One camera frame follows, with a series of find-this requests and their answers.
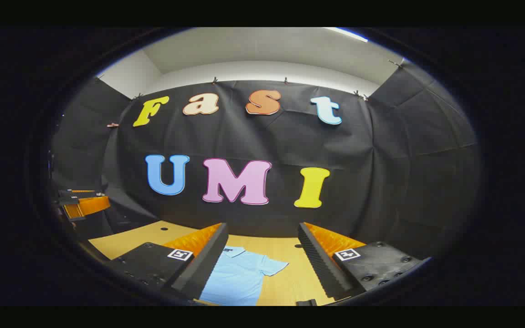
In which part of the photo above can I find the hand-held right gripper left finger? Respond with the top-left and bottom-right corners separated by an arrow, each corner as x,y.
108,222 -> 230,301

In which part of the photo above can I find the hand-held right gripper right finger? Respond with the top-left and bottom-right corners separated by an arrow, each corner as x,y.
297,222 -> 423,301

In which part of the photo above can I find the light blue T-shirt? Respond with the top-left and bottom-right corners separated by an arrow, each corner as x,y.
199,246 -> 289,306

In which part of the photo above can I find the black backdrop cloth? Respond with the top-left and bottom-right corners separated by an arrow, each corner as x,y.
51,59 -> 482,261

